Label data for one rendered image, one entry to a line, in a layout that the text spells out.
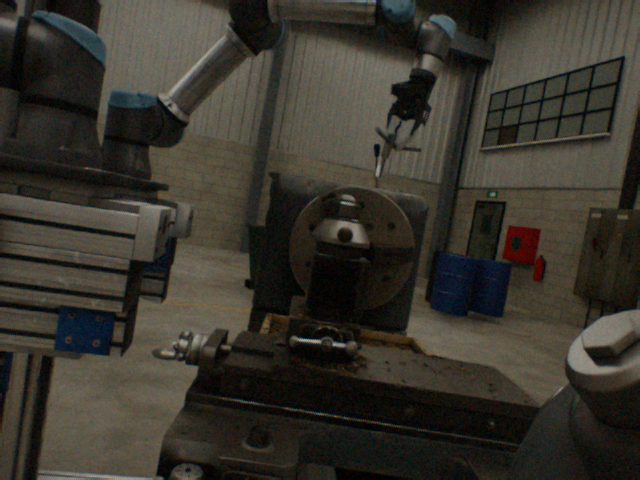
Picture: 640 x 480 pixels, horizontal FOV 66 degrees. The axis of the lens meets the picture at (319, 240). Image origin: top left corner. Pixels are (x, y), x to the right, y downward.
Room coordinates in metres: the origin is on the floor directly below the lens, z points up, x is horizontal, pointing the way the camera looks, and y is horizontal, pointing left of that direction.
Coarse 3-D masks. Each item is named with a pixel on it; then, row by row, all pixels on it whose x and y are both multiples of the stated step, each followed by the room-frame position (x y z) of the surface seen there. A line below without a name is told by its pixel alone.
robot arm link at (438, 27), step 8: (432, 16) 1.31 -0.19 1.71; (440, 16) 1.29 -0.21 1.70; (424, 24) 1.30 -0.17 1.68; (432, 24) 1.30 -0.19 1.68; (440, 24) 1.29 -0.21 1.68; (448, 24) 1.29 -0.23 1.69; (424, 32) 1.29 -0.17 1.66; (432, 32) 1.29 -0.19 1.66; (440, 32) 1.29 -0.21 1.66; (448, 32) 1.29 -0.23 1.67; (424, 40) 1.30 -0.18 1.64; (432, 40) 1.29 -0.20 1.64; (440, 40) 1.29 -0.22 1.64; (448, 40) 1.30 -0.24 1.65; (416, 48) 1.32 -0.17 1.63; (424, 48) 1.30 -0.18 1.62; (432, 48) 1.29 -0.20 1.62; (440, 48) 1.29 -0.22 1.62; (448, 48) 1.31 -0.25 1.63; (440, 56) 1.29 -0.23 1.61
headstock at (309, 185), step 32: (288, 192) 1.37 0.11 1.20; (320, 192) 1.38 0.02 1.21; (384, 192) 1.41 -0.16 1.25; (288, 224) 1.37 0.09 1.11; (416, 224) 1.39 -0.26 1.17; (288, 256) 1.37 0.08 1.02; (416, 256) 1.39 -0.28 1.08; (256, 288) 1.38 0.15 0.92; (288, 288) 1.37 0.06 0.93; (384, 320) 1.38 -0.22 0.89
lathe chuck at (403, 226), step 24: (336, 192) 1.22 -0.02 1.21; (360, 192) 1.22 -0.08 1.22; (312, 216) 1.22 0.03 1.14; (360, 216) 1.22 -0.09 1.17; (384, 216) 1.23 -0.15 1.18; (312, 240) 1.22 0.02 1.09; (384, 240) 1.23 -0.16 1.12; (408, 240) 1.23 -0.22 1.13; (384, 264) 1.23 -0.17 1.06; (408, 264) 1.23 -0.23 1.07; (384, 288) 1.23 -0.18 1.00
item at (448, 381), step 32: (224, 352) 0.64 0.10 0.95; (256, 352) 0.62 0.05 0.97; (288, 352) 0.63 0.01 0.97; (384, 352) 0.72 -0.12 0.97; (224, 384) 0.58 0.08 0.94; (256, 384) 0.58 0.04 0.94; (288, 384) 0.58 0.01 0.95; (320, 384) 0.58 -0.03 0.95; (352, 384) 0.58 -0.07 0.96; (384, 384) 0.58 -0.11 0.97; (416, 384) 0.59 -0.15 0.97; (448, 384) 0.61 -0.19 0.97; (480, 384) 0.64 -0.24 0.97; (512, 384) 0.66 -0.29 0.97; (384, 416) 0.58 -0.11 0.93; (416, 416) 0.58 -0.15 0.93; (448, 416) 0.59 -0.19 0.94; (480, 416) 0.59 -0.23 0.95; (512, 416) 0.58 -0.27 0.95
